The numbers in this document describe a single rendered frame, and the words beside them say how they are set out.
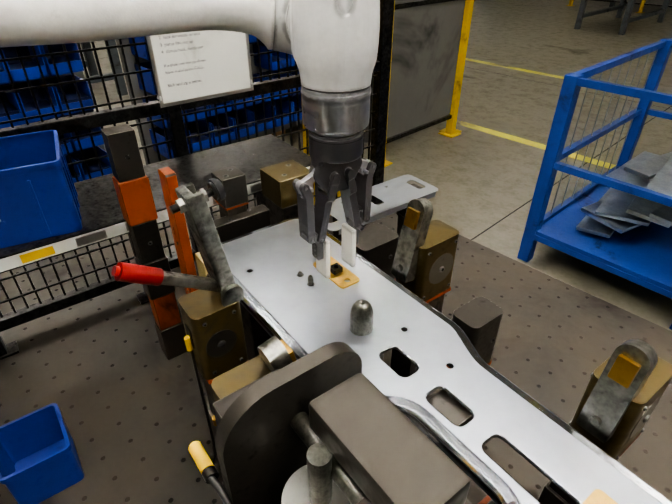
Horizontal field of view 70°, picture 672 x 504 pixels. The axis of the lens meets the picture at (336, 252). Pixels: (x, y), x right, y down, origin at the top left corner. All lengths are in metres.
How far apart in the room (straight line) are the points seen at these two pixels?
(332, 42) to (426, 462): 0.44
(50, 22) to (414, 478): 0.56
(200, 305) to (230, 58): 0.67
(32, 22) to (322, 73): 0.31
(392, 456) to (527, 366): 0.80
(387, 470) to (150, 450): 0.69
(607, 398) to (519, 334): 0.57
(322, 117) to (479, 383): 0.38
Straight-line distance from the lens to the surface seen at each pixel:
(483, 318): 0.74
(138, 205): 0.89
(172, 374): 1.08
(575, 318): 1.28
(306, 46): 0.60
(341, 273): 0.77
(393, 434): 0.34
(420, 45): 3.70
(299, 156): 1.12
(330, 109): 0.61
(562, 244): 2.59
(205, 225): 0.59
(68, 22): 0.64
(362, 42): 0.59
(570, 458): 0.61
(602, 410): 0.64
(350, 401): 0.36
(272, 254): 0.83
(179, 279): 0.62
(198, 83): 1.16
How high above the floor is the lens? 1.47
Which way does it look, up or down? 34 degrees down
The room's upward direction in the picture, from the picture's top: straight up
